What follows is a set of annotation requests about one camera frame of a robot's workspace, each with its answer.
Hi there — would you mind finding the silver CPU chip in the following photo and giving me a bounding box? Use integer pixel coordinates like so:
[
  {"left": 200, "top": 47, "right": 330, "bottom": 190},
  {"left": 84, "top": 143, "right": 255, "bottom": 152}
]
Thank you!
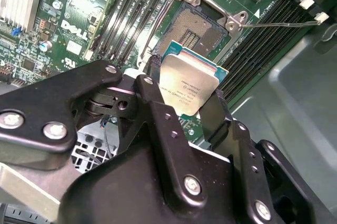
[{"left": 159, "top": 40, "right": 229, "bottom": 116}]

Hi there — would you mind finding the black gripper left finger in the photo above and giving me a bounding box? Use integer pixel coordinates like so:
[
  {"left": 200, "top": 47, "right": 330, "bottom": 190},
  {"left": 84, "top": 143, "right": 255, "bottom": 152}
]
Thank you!
[{"left": 0, "top": 55, "right": 210, "bottom": 204}]

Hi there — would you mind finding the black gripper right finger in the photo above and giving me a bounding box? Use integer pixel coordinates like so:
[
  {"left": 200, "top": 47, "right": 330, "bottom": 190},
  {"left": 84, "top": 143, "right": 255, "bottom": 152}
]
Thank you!
[{"left": 201, "top": 89, "right": 337, "bottom": 224}]

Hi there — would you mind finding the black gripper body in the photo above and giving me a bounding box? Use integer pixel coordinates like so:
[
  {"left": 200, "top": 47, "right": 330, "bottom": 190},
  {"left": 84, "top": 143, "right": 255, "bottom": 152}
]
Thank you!
[{"left": 56, "top": 144, "right": 324, "bottom": 224}]

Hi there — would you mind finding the metal wire locking lever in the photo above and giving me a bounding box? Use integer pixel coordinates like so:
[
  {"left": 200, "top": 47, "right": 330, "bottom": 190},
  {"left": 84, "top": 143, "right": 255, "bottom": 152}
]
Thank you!
[{"left": 240, "top": 21, "right": 321, "bottom": 28}]

